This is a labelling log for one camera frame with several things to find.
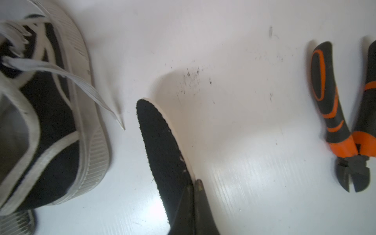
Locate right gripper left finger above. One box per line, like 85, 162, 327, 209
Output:
168, 184, 194, 235

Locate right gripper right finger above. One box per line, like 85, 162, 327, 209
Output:
194, 179, 220, 235

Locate orange black cutting pliers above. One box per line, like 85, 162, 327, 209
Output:
309, 39, 376, 193

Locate black insole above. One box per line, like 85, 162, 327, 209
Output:
136, 98, 194, 225

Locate black white sneaker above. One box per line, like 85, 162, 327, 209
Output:
1, 1, 110, 216
1, 210, 36, 235

